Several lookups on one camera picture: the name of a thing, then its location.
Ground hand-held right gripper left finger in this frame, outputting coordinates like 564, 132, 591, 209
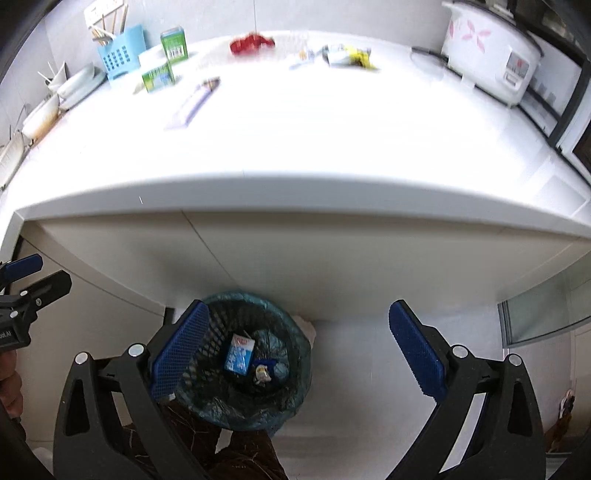
53, 300, 211, 480

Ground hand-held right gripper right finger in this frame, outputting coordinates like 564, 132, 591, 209
385, 300, 548, 480

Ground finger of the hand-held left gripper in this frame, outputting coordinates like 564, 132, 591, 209
0, 271, 72, 320
0, 255, 44, 283

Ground plastic mesh trash bin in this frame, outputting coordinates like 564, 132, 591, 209
184, 290, 313, 433

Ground purple white wrapper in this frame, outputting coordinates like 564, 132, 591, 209
164, 77, 221, 131

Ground white green carton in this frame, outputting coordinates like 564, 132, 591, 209
139, 48, 175, 93

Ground yellow black wrapper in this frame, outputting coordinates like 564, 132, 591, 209
322, 43, 373, 70

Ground small white wrapper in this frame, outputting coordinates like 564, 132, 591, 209
290, 46, 320, 71

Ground red mesh bag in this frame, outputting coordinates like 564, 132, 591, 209
230, 32, 276, 56

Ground person's left hand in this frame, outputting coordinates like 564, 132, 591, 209
0, 369, 24, 420

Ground blue white milk carton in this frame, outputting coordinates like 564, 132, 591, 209
224, 333, 256, 376

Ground dark blue packet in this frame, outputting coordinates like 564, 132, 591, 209
252, 357, 291, 377

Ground metal strainer pot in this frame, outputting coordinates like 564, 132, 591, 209
0, 131, 34, 191

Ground person's brown patterned pants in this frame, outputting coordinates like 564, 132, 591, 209
122, 399, 288, 480

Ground grey glass cabinet door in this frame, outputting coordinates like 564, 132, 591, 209
497, 271, 591, 350

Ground white counter cabinet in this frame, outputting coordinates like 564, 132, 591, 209
0, 210, 591, 325

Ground large white bowl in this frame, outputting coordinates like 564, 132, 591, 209
21, 94, 61, 140

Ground white plate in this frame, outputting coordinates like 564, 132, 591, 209
59, 69, 108, 111

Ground white cup with spoon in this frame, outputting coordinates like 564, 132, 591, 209
39, 62, 70, 92

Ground stack of patterned bowls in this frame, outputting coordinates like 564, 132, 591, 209
58, 64, 96, 99

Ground blue plastic utensil holder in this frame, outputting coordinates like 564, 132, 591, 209
96, 25, 147, 89

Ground bundle of wooden chopsticks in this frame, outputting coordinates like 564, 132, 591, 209
91, 2, 129, 47

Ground green carton with barcode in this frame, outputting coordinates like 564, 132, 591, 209
160, 28, 189, 61

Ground black metal shelf rack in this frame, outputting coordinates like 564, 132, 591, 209
516, 0, 591, 182

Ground white floral rice cooker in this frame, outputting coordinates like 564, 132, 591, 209
440, 0, 542, 108

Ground black power cord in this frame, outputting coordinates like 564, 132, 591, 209
410, 45, 451, 66

